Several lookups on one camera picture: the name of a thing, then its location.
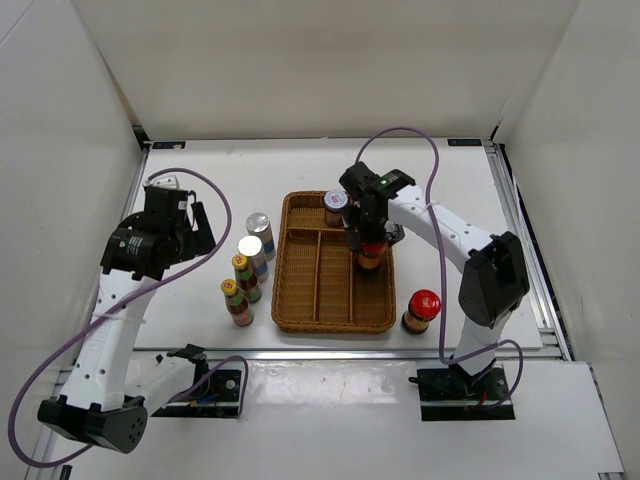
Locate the wicker divided basket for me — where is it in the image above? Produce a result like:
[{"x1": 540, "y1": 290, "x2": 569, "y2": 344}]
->
[{"x1": 271, "y1": 191, "x2": 396, "y2": 335}]

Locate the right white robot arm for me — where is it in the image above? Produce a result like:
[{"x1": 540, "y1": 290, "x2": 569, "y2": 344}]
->
[{"x1": 339, "y1": 161, "x2": 530, "y2": 400}]

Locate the green-label sauce bottle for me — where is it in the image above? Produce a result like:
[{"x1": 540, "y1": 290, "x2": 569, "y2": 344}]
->
[
  {"x1": 220, "y1": 279, "x2": 254, "y2": 327},
  {"x1": 231, "y1": 253, "x2": 262, "y2": 303}
]

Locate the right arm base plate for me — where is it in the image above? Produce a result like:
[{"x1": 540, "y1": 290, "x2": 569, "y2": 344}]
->
[{"x1": 408, "y1": 365, "x2": 516, "y2": 422}]

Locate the silver-top blue can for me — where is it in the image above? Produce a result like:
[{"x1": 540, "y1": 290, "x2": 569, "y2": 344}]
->
[
  {"x1": 245, "y1": 212, "x2": 276, "y2": 261},
  {"x1": 237, "y1": 235, "x2": 269, "y2": 283}
]

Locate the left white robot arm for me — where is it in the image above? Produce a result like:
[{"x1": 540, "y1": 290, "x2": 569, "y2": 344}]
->
[{"x1": 37, "y1": 181, "x2": 396, "y2": 453}]

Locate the white-lid jar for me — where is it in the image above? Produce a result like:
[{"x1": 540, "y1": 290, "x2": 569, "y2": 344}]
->
[{"x1": 323, "y1": 190, "x2": 349, "y2": 227}]

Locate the red-lid sauce jar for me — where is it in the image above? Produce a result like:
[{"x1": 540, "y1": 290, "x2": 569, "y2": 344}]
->
[
  {"x1": 356, "y1": 241, "x2": 388, "y2": 274},
  {"x1": 401, "y1": 289, "x2": 442, "y2": 335}
]

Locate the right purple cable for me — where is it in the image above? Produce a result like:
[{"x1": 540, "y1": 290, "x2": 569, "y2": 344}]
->
[{"x1": 355, "y1": 126, "x2": 525, "y2": 412}]

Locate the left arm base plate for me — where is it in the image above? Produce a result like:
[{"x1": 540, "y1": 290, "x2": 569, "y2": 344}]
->
[{"x1": 152, "y1": 355, "x2": 250, "y2": 419}]

